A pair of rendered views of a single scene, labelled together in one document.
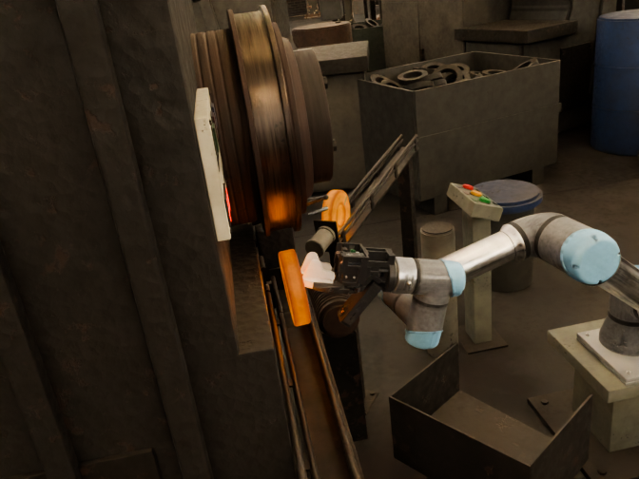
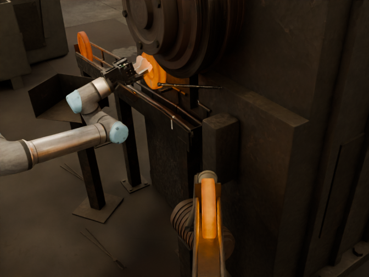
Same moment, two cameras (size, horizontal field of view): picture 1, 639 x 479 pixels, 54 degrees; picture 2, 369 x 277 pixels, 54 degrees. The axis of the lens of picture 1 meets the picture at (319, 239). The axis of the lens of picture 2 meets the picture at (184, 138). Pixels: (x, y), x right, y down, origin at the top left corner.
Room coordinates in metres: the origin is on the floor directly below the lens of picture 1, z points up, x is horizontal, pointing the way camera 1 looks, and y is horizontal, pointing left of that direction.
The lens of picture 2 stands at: (2.41, -0.40, 1.38)
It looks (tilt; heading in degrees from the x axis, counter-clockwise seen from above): 33 degrees down; 156
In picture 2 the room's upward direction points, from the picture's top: 3 degrees counter-clockwise
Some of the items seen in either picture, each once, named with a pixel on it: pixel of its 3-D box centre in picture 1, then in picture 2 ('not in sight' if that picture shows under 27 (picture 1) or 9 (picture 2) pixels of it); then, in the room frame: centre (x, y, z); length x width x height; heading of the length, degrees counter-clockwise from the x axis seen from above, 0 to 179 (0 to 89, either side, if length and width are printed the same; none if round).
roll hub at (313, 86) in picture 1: (311, 117); (146, 7); (1.33, -0.02, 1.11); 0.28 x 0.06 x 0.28; 7
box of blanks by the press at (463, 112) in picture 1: (450, 124); not in sight; (3.90, -0.92, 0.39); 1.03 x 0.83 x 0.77; 112
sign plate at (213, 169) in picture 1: (213, 158); not in sight; (0.97, 0.15, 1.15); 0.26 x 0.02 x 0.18; 7
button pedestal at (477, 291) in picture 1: (476, 267); not in sight; (2.08, -0.57, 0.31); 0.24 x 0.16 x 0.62; 7
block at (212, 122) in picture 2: (278, 262); (221, 149); (1.55, 0.12, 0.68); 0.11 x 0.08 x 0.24; 97
